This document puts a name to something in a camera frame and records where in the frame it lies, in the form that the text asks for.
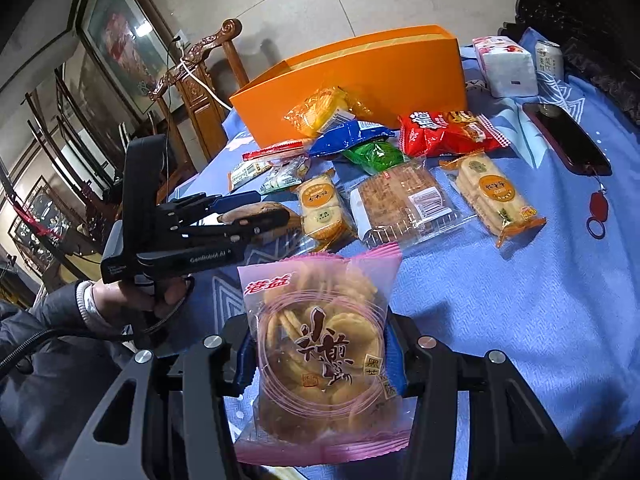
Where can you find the pink rice cracker packet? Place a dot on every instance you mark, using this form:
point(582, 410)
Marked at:
point(320, 360)

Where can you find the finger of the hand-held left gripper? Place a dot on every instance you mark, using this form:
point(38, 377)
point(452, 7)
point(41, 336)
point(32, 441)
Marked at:
point(260, 222)
point(235, 202)

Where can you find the dark carved wooden bench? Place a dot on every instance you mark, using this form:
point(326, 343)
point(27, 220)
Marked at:
point(575, 0)

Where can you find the white drink can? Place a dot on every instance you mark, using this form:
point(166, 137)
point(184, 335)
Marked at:
point(549, 60)

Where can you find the person's left forearm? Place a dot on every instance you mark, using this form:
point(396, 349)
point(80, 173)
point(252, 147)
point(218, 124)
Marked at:
point(45, 317)

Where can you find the brown bun packet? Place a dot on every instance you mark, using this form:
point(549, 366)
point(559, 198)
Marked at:
point(260, 208)

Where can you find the red floral framed painting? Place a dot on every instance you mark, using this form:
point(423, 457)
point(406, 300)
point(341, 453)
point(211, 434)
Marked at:
point(125, 35)

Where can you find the blue snack packet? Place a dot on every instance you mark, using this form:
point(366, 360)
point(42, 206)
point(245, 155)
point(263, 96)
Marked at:
point(350, 137)

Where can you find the long rice cracker packet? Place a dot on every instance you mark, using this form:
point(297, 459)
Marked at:
point(492, 195)

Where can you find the brown cake packet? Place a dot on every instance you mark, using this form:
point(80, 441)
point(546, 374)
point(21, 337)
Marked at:
point(405, 200)

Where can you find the green white snack packet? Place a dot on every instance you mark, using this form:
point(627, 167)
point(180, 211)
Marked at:
point(287, 176)
point(247, 171)

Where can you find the orange cardboard box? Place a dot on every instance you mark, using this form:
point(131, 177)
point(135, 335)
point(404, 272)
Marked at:
point(400, 75)

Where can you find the short rice cracker packet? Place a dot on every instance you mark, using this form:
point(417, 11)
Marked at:
point(322, 205)

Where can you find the red chip bag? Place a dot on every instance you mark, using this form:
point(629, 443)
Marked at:
point(445, 132)

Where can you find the yellow cake packet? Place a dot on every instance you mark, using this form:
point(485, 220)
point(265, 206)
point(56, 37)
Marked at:
point(317, 110)

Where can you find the floral tissue pack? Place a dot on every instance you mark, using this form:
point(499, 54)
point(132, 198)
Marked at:
point(505, 67)

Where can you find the dark red smartphone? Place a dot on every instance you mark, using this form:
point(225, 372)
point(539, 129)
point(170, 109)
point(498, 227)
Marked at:
point(567, 135)

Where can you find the blue printed tablecloth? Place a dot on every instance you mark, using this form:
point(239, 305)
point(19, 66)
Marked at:
point(500, 310)

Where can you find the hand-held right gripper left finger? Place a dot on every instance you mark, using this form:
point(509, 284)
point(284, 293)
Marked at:
point(246, 360)

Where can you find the red sausage stick packet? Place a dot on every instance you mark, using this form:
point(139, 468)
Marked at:
point(277, 150)

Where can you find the person's left hand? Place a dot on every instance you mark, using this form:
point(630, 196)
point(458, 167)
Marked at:
point(120, 295)

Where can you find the white wall outlet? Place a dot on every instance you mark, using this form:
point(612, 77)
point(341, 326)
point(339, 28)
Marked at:
point(180, 39)

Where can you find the carved wooden chair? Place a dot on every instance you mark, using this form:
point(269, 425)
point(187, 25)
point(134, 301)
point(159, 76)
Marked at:
point(200, 100)

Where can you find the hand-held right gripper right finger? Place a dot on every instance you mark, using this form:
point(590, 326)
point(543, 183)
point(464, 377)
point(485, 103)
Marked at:
point(400, 360)

